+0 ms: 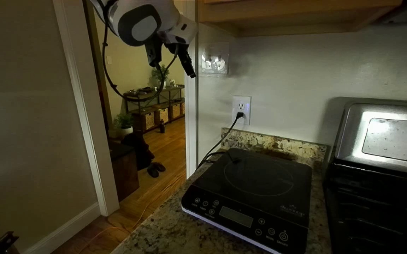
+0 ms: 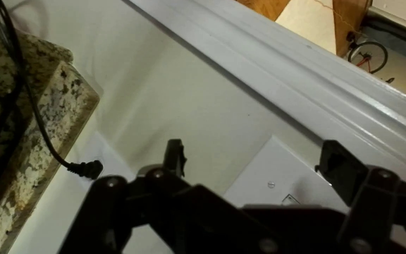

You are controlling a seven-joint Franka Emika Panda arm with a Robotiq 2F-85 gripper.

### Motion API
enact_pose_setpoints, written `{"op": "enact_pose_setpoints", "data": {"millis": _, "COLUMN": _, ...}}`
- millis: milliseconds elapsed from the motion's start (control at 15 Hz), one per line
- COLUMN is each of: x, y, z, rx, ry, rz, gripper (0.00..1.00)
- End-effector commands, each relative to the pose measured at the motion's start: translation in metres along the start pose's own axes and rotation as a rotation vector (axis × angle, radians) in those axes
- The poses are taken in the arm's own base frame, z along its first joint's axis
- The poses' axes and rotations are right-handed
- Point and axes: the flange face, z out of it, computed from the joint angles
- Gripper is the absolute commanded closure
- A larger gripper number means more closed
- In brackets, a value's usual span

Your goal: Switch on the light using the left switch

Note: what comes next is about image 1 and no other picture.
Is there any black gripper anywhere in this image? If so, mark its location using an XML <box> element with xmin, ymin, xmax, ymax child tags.
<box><xmin>164</xmin><ymin>37</ymin><xmax>198</xmax><ymax>78</ymax></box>

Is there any green leafy plant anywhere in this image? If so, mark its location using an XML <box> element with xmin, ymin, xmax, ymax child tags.
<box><xmin>148</xmin><ymin>61</ymin><xmax>172</xmax><ymax>90</ymax></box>

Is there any wooden plant shelf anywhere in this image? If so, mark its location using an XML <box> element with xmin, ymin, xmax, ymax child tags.
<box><xmin>123</xmin><ymin>83</ymin><xmax>187</xmax><ymax>135</ymax></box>

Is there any small potted plant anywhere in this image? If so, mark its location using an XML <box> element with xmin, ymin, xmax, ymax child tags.
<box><xmin>112</xmin><ymin>111</ymin><xmax>137</xmax><ymax>138</ymax></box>

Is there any black bag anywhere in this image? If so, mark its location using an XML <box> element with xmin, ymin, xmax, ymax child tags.
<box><xmin>120</xmin><ymin>132</ymin><xmax>155</xmax><ymax>172</ymax></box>

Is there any pair of dark shoes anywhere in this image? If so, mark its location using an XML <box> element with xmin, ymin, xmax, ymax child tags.
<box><xmin>146</xmin><ymin>160</ymin><xmax>167</xmax><ymax>179</ymax></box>

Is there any dark brown box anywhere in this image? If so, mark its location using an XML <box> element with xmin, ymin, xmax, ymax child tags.
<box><xmin>109</xmin><ymin>142</ymin><xmax>141</xmax><ymax>203</ymax></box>

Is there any black induction cooktop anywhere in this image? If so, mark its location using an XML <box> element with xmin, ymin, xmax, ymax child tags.
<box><xmin>179</xmin><ymin>146</ymin><xmax>314</xmax><ymax>254</ymax></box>

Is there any black gas stove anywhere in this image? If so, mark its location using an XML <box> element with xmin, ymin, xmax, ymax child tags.
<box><xmin>322</xmin><ymin>97</ymin><xmax>407</xmax><ymax>254</ymax></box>

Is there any black clamp object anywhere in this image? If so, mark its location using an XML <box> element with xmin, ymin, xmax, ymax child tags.
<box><xmin>0</xmin><ymin>229</ymin><xmax>20</xmax><ymax>254</ymax></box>

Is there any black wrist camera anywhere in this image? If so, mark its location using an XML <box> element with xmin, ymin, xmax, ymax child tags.
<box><xmin>144</xmin><ymin>32</ymin><xmax>164</xmax><ymax>67</ymax></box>

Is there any white wall outlet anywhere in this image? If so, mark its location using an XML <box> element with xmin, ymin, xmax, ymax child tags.
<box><xmin>230</xmin><ymin>94</ymin><xmax>253</xmax><ymax>126</ymax></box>

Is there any black power cord with plug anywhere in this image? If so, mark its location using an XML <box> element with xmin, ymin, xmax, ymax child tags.
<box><xmin>195</xmin><ymin>111</ymin><xmax>247</xmax><ymax>169</ymax></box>

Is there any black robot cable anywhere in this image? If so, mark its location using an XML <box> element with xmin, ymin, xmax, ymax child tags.
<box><xmin>100</xmin><ymin>11</ymin><xmax>181</xmax><ymax>102</ymax></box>

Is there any wooden wall cabinet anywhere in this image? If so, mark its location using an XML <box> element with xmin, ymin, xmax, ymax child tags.
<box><xmin>195</xmin><ymin>0</ymin><xmax>406</xmax><ymax>37</ymax></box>

